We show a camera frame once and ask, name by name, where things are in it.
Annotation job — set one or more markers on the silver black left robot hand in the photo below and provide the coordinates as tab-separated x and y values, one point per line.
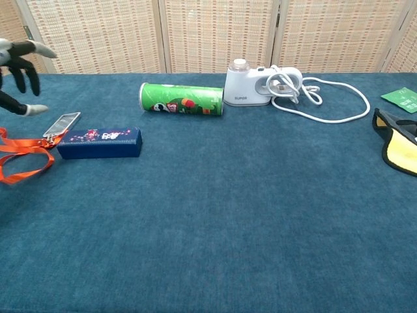
21	49

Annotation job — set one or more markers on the blue and grey case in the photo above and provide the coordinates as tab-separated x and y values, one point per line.
101	146

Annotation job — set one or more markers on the black screen hinge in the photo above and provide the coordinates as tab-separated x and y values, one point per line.
28	32

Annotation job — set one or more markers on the bamboo folding screen panel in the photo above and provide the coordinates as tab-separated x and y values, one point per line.
97	36
407	49
9	19
332	36
221	32

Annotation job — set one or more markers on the clear badge card holder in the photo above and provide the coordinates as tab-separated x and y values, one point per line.
62	124

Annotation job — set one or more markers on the green chips can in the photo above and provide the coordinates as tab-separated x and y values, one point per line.
182	99

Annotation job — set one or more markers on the white handheld appliance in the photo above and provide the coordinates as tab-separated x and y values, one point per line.
241	88

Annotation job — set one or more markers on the blue table cover cloth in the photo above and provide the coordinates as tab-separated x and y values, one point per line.
244	212

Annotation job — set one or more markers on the green square packet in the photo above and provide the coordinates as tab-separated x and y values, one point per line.
402	99

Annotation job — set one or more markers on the grey yellow cloth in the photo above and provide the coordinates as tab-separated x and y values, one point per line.
402	146

